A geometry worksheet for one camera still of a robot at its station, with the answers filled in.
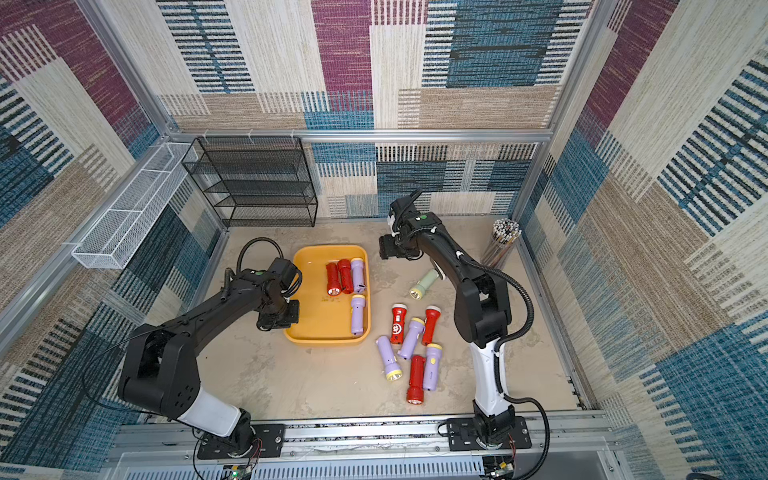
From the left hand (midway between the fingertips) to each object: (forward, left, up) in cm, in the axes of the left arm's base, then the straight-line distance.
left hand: (292, 323), depth 88 cm
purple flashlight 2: (-13, -29, -3) cm, 32 cm away
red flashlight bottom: (-18, -34, -4) cm, 39 cm away
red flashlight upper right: (+3, -41, -2) cm, 41 cm away
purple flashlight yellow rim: (+4, -19, -2) cm, 19 cm away
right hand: (+19, -31, +7) cm, 37 cm away
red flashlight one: (+20, -14, -2) cm, 24 cm away
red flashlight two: (+16, -10, -1) cm, 19 cm away
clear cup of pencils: (+21, -63, +13) cm, 68 cm away
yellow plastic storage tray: (+3, -8, -4) cm, 9 cm away
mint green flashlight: (+11, -37, -2) cm, 39 cm away
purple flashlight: (+18, -18, -2) cm, 26 cm away
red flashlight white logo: (+5, -31, -3) cm, 32 cm away
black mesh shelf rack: (+49, +19, +13) cm, 54 cm away
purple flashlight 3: (-13, -39, -2) cm, 41 cm away
